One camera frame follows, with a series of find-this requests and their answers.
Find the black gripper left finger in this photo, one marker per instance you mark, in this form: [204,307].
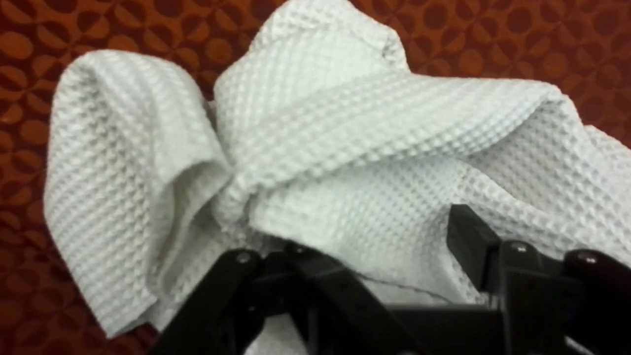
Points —
[259,272]

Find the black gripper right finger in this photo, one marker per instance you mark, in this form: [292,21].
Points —
[476,248]

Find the white waffle-weave T-shirt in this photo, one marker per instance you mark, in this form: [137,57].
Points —
[318,136]

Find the orange patterned chair seat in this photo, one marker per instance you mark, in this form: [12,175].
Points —
[582,47]

